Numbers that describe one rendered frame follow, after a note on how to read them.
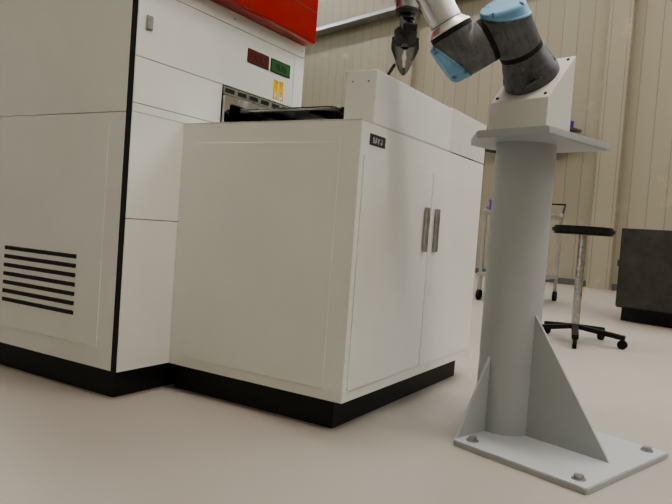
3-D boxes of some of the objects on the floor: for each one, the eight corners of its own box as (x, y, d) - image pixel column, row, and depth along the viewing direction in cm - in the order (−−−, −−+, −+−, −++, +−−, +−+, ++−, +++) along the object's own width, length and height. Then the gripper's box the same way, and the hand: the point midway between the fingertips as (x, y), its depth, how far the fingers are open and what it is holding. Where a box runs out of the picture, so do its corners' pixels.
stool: (647, 348, 353) (658, 231, 351) (591, 353, 324) (602, 226, 322) (563, 331, 397) (572, 227, 395) (507, 334, 368) (517, 222, 366)
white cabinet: (166, 389, 201) (183, 124, 197) (329, 350, 283) (343, 163, 280) (343, 437, 167) (367, 119, 164) (470, 377, 250) (487, 164, 247)
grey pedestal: (668, 458, 169) (698, 143, 166) (586, 496, 140) (620, 113, 136) (501, 408, 207) (523, 151, 204) (409, 429, 178) (433, 129, 174)
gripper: (418, 16, 218) (414, 80, 219) (391, 15, 218) (388, 78, 219) (421, 8, 209) (417, 74, 210) (393, 6, 210) (389, 72, 210)
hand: (403, 70), depth 212 cm, fingers closed
